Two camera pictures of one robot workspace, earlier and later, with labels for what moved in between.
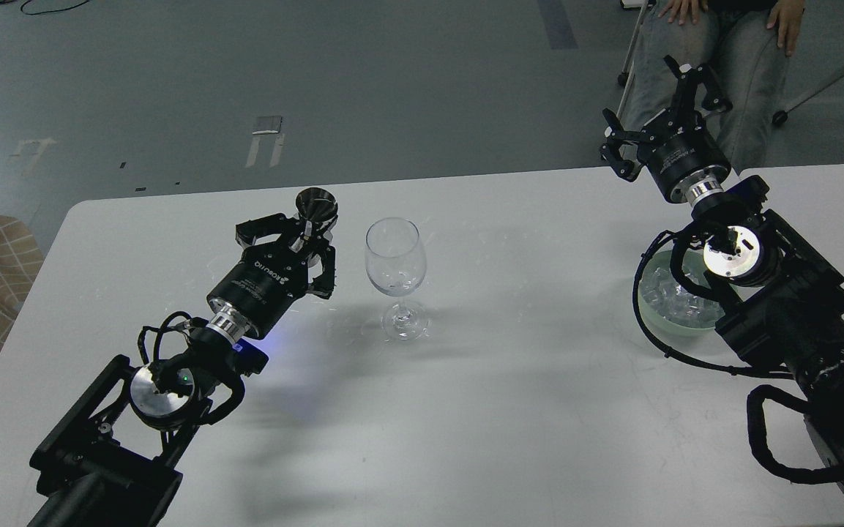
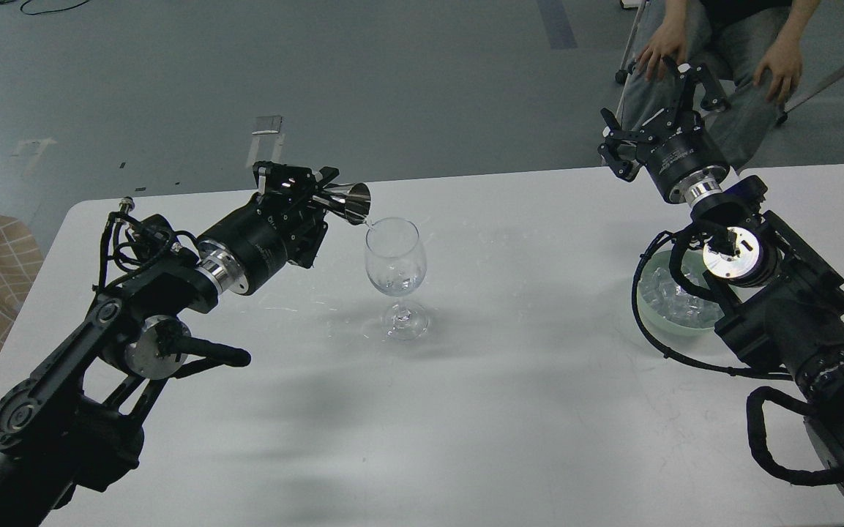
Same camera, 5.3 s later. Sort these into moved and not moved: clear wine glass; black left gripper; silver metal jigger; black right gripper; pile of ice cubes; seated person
Moved: black left gripper; silver metal jigger
Not moved: pile of ice cubes; black right gripper; clear wine glass; seated person
